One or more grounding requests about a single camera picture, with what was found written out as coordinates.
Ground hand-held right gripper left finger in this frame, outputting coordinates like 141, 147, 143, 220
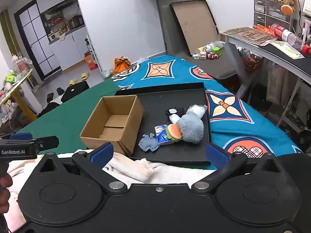
36, 143, 128, 193

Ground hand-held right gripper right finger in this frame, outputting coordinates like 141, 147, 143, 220
191, 143, 282, 193

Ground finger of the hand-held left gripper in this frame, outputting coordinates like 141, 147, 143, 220
9, 133, 33, 140
31, 136, 59, 151

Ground brown cardboard box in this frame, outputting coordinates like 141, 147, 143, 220
80, 95, 144, 156

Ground grey plush toy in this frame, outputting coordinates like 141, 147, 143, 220
175, 112, 204, 143

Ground blue denim cloth piece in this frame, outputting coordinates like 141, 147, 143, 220
139, 133, 159, 152

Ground hamburger plush toy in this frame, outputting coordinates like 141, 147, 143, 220
166, 124, 183, 141

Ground blue white tissue packet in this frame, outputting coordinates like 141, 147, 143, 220
155, 124, 174, 146

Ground black tray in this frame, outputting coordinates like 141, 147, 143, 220
114, 82, 212, 166

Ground person's left hand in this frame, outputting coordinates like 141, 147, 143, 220
0, 173, 13, 214

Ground green cloth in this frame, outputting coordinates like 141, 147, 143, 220
17, 79, 122, 154

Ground cream white towel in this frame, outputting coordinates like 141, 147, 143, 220
7, 148, 219, 214

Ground yellow table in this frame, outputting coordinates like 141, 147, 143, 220
0, 69, 37, 122

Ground black shoes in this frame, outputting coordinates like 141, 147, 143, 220
46, 87, 65, 102

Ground clear bag of white cotton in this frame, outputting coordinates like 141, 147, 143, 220
187, 104, 208, 118

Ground black laptop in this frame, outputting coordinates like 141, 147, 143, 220
61, 81, 90, 103

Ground black lace pad white centre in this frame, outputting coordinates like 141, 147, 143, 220
165, 107, 186, 120

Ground grey folding mattress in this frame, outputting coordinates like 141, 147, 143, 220
158, 3, 240, 79

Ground orange bag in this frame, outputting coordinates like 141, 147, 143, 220
114, 57, 132, 73

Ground orange cardboard box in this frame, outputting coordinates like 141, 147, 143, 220
84, 52, 98, 71

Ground black framed glass door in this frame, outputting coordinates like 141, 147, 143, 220
13, 3, 61, 80

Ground red basket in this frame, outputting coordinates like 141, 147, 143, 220
240, 51, 264, 73

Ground white canister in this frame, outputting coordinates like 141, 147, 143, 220
196, 42, 224, 54

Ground grey desk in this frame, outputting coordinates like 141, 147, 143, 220
219, 27, 311, 127

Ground brown patterned desk mat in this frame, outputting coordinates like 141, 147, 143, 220
222, 27, 277, 45

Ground green white paper sheet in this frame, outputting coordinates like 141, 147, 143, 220
268, 40, 305, 59

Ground clear bottle with red label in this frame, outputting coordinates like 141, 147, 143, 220
270, 24, 304, 50

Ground grey drawer unit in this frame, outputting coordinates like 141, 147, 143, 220
253, 0, 298, 30

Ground brown board with black frame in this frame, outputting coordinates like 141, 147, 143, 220
169, 0, 219, 57

